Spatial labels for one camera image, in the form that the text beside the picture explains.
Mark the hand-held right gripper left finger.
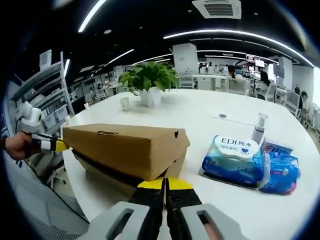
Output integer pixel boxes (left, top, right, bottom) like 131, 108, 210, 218
79, 178, 166, 240

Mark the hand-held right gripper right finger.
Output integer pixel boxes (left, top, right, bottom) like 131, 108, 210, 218
164, 177, 247, 240

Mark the white blue wet wipes pack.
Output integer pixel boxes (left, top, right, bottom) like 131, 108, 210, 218
199, 134, 263, 188

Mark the brown cardboard shoe box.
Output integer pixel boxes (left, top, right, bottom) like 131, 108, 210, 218
61, 122, 191, 198

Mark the white pump bottle clear cap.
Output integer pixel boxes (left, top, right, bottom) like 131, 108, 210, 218
250, 112, 268, 145

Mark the blue plastic packet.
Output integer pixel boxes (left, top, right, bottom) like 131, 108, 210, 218
258, 151, 301, 195

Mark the small white carton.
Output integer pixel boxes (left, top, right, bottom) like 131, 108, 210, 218
261, 140, 294, 158

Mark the person's left hand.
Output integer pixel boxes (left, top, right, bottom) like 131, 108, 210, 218
4, 131, 35, 161

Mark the grey metal shelf rack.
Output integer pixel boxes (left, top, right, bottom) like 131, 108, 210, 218
9, 49, 76, 131

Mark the grey mesh office chair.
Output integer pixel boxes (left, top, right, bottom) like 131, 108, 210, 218
4, 154, 91, 240

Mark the white paper cup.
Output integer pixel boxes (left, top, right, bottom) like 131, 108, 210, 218
119, 97, 131, 111

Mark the white ceiling light strip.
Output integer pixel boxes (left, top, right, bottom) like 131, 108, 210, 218
162, 29, 315, 68
77, 0, 108, 33

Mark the green plant in white pot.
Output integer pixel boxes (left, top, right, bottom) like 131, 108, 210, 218
117, 61, 181, 107

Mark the group of white office chairs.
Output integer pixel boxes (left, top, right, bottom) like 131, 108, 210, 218
178, 72, 320, 131

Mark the ceiling air conditioner vent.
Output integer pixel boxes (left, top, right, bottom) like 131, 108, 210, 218
191, 0, 242, 20

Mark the wall display screen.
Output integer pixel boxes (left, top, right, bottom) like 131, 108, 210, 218
246, 55, 265, 68

